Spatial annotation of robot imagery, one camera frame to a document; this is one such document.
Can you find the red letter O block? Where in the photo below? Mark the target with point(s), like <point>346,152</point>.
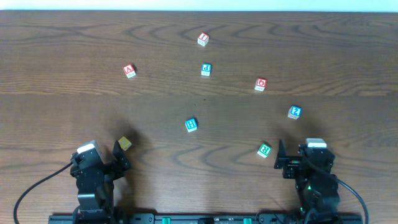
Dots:
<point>260,84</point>

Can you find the green letter R block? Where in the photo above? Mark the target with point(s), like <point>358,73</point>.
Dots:
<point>264,150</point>

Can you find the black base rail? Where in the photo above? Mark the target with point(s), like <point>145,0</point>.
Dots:
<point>262,218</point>

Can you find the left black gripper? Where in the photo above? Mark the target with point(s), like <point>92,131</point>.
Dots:
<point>112,168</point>

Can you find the blue number 2 block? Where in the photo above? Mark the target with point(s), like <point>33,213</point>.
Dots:
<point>294,112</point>

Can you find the yellow wooden block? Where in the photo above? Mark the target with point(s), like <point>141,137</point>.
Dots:
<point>124,143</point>

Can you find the blue letter H block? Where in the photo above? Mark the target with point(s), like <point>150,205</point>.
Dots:
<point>191,124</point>

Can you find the red letter I block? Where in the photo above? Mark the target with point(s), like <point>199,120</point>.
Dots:
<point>203,39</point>

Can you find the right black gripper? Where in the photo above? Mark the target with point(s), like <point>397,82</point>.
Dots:
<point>288,163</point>

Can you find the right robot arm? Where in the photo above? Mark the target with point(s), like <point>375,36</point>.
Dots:
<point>316,188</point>

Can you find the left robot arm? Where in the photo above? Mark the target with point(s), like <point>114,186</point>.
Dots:
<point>98,205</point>

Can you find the blue letter P block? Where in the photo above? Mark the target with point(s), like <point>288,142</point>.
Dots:
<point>206,69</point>

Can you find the red letter A block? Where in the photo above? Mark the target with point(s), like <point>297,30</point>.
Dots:
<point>129,70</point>

